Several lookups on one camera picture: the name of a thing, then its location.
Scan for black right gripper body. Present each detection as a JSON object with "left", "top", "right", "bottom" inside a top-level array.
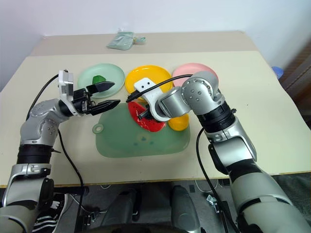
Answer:
[{"left": 144, "top": 107, "right": 157, "bottom": 121}]

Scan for black table frame bar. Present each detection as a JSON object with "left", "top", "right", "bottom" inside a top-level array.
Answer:
[{"left": 52, "top": 186, "right": 89, "bottom": 233}]

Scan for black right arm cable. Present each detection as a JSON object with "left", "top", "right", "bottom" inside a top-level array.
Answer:
[{"left": 126, "top": 74, "right": 240, "bottom": 226}]

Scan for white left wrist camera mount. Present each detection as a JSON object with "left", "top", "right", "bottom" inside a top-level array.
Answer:
[{"left": 57, "top": 69, "right": 76, "bottom": 115}]

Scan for yellow toy fruit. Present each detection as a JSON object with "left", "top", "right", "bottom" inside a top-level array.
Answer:
[{"left": 168, "top": 113, "right": 190, "bottom": 132}]

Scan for dark rounded shape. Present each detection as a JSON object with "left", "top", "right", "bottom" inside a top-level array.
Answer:
[
  {"left": 100, "top": 188, "right": 139, "bottom": 227},
  {"left": 171, "top": 185, "right": 203, "bottom": 233}
]

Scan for red watermelon slice toy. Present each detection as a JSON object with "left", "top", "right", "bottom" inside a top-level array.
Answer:
[{"left": 127, "top": 101, "right": 167, "bottom": 133}]

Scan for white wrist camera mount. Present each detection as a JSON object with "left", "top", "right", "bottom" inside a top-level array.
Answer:
[
  {"left": 134, "top": 77, "right": 171, "bottom": 122},
  {"left": 57, "top": 69, "right": 76, "bottom": 115}
]

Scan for translucent green cutting board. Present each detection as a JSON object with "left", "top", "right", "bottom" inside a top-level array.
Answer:
[{"left": 92, "top": 102, "right": 191, "bottom": 159}]

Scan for teal plastic bag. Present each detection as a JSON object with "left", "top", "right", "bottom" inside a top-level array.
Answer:
[{"left": 106, "top": 31, "right": 136, "bottom": 51}]

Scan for metal caster bracket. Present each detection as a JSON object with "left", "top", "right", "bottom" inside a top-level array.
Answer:
[{"left": 206, "top": 193, "right": 222, "bottom": 215}]

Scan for black white striped sneaker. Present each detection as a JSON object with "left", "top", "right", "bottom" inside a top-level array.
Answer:
[{"left": 31, "top": 193, "right": 69, "bottom": 233}]

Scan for brown wooden furniture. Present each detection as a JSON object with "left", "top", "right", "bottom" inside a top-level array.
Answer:
[{"left": 282, "top": 40, "right": 311, "bottom": 105}]

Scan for blue round container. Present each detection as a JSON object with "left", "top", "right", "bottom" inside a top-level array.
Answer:
[{"left": 271, "top": 66, "right": 284, "bottom": 79}]

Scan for light green plate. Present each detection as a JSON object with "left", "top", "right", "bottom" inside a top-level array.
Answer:
[{"left": 77, "top": 63, "right": 124, "bottom": 99}]

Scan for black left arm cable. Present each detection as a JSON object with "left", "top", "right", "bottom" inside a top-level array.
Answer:
[{"left": 30, "top": 74, "right": 89, "bottom": 233}]

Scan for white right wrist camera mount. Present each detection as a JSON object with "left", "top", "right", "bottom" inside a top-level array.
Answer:
[{"left": 134, "top": 77, "right": 171, "bottom": 122}]

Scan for yellow plate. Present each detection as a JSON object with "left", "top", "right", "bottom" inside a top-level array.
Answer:
[{"left": 124, "top": 65, "right": 174, "bottom": 98}]

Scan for pink plate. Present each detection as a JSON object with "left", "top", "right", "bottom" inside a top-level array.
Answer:
[{"left": 172, "top": 62, "right": 218, "bottom": 88}]

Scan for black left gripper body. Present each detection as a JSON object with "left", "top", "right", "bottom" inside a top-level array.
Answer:
[{"left": 71, "top": 88, "right": 98, "bottom": 117}]

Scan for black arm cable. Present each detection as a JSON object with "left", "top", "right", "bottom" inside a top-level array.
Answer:
[
  {"left": 126, "top": 74, "right": 240, "bottom": 226},
  {"left": 30, "top": 74, "right": 89, "bottom": 233}
]

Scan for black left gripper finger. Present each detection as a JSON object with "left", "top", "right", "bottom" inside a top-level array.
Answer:
[
  {"left": 90, "top": 99, "right": 121, "bottom": 116},
  {"left": 86, "top": 81, "right": 116, "bottom": 95}
]

